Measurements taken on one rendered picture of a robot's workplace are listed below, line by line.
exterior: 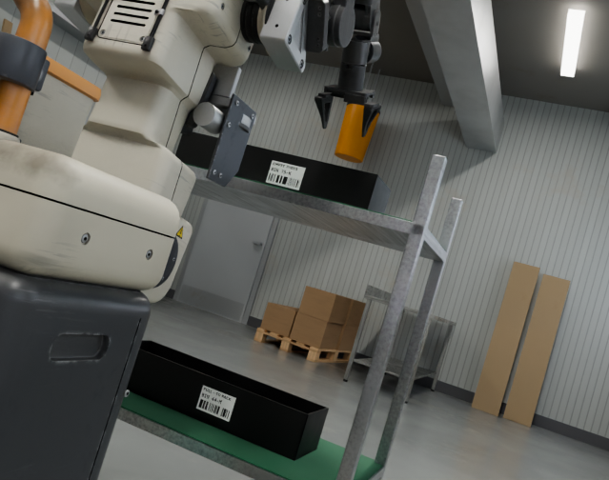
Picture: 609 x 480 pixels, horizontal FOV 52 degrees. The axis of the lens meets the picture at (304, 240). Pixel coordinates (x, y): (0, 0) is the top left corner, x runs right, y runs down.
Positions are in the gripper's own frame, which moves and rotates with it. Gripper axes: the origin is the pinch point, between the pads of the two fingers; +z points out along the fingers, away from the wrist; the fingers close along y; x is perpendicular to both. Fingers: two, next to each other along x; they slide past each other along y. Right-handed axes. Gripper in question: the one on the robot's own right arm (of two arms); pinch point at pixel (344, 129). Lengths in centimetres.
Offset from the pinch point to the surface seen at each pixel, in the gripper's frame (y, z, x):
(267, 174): 21.6, 17.1, -6.3
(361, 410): -23, 51, 28
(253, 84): 372, 93, -632
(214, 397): 16, 68, 21
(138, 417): 27, 68, 37
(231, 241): 330, 282, -532
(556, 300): -68, 242, -536
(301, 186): 11.5, 17.7, -6.1
